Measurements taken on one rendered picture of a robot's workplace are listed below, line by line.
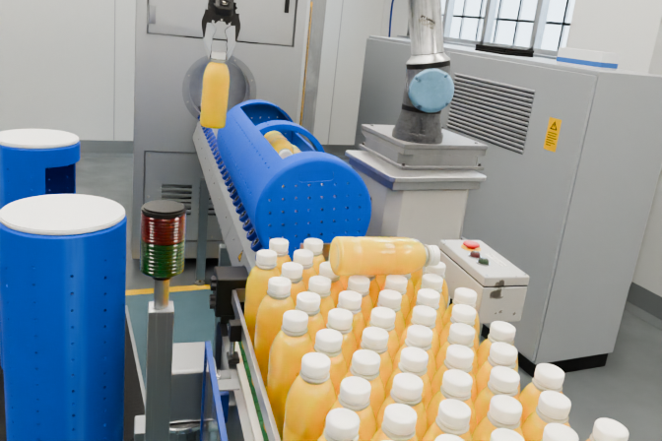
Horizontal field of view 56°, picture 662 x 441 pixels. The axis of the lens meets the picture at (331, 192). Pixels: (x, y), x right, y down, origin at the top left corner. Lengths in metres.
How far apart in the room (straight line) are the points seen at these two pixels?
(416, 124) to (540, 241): 1.34
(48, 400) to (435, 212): 1.11
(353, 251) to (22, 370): 0.89
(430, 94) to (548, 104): 1.38
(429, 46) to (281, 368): 0.98
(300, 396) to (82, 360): 0.85
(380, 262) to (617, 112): 1.96
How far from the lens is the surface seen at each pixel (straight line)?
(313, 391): 0.86
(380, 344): 0.93
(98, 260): 1.52
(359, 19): 6.98
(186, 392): 1.30
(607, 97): 2.86
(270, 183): 1.41
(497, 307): 1.27
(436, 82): 1.64
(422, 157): 1.79
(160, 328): 0.98
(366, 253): 1.10
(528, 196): 3.04
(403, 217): 1.75
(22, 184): 2.31
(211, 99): 1.70
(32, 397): 1.68
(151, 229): 0.91
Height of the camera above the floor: 1.55
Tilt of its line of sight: 16 degrees down
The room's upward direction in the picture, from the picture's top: 6 degrees clockwise
